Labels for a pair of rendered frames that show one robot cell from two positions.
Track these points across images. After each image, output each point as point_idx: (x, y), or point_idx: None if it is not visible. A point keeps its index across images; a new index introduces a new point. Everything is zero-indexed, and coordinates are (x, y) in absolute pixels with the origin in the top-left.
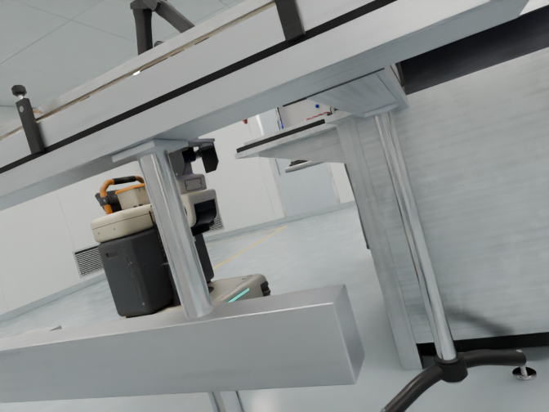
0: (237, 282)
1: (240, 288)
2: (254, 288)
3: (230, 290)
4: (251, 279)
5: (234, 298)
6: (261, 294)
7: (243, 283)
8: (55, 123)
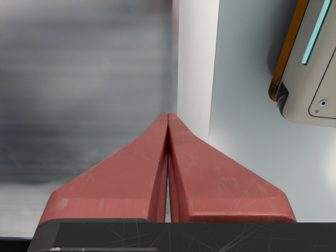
0: (332, 87)
1: (316, 54)
2: (295, 76)
3: (334, 42)
4: (305, 92)
5: (320, 16)
6: (285, 82)
7: (315, 76)
8: None
